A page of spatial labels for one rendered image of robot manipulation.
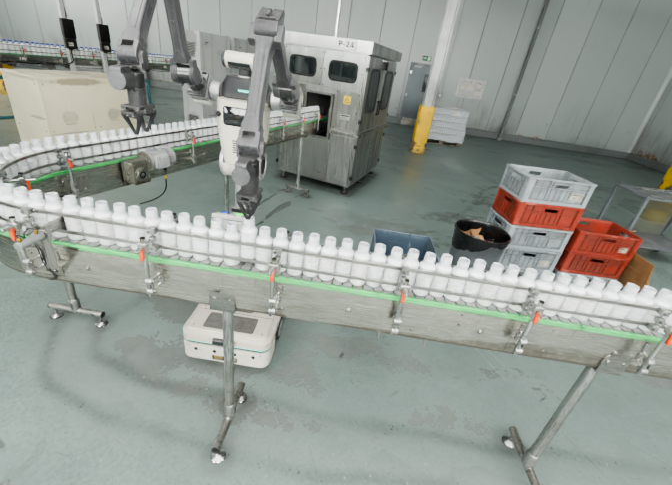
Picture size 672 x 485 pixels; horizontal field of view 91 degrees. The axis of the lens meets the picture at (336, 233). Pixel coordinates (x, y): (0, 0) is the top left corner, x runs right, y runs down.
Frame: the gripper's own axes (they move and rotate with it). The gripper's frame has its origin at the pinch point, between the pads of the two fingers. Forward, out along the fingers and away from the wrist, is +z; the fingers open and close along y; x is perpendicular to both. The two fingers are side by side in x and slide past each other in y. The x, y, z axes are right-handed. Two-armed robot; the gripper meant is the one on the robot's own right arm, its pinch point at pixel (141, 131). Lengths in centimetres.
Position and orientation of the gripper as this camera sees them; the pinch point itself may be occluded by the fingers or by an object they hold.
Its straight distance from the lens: 144.9
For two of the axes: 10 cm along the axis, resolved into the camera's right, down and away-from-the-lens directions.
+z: -1.4, 8.9, 4.4
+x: 9.9, 1.5, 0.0
